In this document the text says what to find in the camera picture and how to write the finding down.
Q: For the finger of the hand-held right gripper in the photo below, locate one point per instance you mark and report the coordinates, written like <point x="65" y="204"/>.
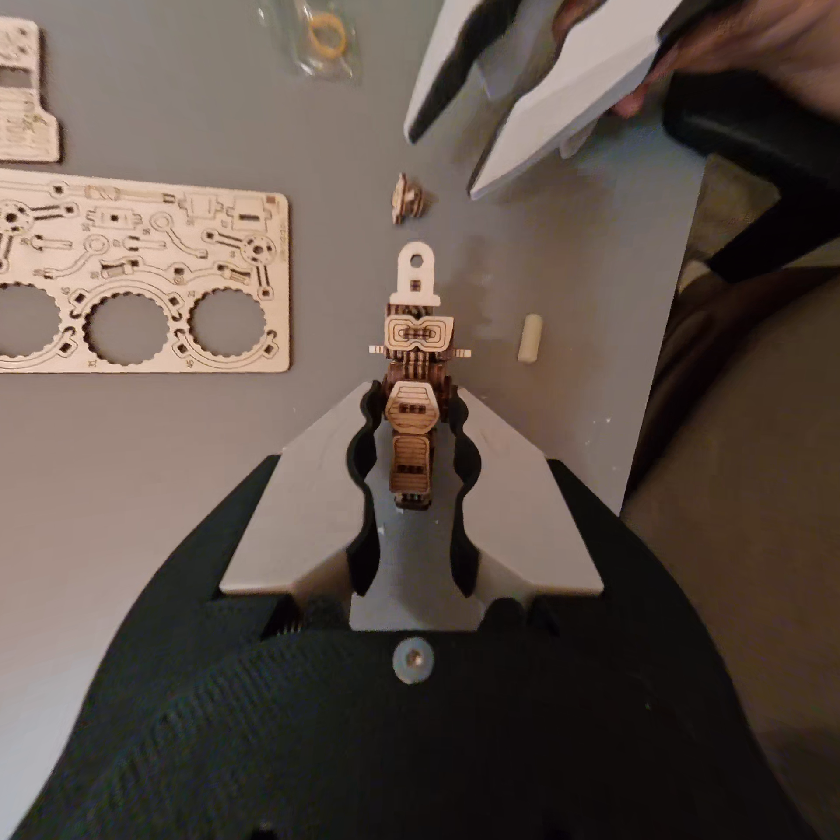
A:
<point x="590" y="79"/>
<point x="436" y="59"/>

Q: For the small wooden gear assembly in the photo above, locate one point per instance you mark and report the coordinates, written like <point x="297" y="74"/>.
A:
<point x="407" y="200"/>

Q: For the yellow rubber band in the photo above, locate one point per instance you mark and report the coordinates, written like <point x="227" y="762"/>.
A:
<point x="312" y="33"/>

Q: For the large wooden puzzle sheet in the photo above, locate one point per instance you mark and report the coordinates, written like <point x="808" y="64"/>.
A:
<point x="279" y="295"/>

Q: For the small cream wax cylinder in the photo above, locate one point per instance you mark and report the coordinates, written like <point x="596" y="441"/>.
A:
<point x="530" y="338"/>

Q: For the black chair armrest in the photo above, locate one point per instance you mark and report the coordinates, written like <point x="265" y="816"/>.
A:
<point x="754" y="138"/>

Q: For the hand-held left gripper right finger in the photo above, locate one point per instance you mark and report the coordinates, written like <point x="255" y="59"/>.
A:
<point x="531" y="525"/>

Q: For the wooden motorcycle model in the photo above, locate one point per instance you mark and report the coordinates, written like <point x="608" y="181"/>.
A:
<point x="410" y="407"/>

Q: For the grey desk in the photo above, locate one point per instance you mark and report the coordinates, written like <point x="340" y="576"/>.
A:
<point x="164" y="459"/>

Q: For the small wooden puzzle sheet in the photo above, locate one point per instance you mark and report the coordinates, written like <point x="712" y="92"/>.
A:
<point x="26" y="131"/>

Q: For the person's brown clothing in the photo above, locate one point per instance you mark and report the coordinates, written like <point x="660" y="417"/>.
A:
<point x="754" y="525"/>

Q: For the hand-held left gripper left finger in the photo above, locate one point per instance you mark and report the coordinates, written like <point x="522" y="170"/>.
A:
<point x="295" y="525"/>

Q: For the person's right hand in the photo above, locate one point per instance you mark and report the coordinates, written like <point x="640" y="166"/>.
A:
<point x="754" y="33"/>

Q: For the clear plastic bag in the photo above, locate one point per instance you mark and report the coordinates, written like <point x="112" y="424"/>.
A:
<point x="289" y="39"/>

